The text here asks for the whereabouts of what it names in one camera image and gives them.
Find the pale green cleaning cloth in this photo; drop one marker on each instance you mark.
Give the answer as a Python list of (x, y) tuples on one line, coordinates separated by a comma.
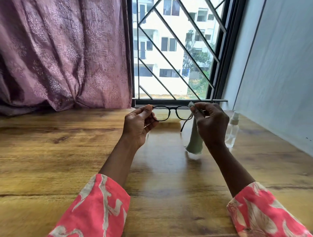
[(195, 142)]

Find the clear plastic spray bottle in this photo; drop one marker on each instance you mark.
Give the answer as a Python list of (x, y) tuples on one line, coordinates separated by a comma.
[(231, 133)]

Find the person's right forearm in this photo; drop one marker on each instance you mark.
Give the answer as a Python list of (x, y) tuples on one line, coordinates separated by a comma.
[(234, 171)]

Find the person's right hand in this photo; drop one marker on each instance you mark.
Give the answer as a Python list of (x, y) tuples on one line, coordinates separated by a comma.
[(214, 124)]

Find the person's left thumb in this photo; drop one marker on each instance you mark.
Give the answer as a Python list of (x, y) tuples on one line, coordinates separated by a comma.
[(141, 109)]

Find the person's right thumb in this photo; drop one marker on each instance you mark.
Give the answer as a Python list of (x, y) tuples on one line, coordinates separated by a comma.
[(196, 115)]

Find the black window frame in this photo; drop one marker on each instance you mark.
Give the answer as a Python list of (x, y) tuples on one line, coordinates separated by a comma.
[(228, 48)]

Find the mauve patterned curtain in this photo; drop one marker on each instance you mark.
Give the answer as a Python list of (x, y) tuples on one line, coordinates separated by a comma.
[(63, 53)]

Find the white apartment building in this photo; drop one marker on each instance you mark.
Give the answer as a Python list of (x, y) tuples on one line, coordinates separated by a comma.
[(159, 36)]

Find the green tree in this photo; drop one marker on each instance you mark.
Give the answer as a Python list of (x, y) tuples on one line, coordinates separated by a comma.
[(199, 61)]

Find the person's left forearm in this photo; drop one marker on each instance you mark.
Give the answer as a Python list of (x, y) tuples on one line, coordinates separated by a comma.
[(117, 166)]

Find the black metal window grille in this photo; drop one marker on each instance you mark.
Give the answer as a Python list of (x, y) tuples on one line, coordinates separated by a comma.
[(171, 48)]

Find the black framed eyeglasses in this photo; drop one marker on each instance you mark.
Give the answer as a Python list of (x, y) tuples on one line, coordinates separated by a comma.
[(169, 107)]

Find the person's left hand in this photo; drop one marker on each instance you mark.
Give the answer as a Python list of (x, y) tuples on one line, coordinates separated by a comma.
[(133, 127)]

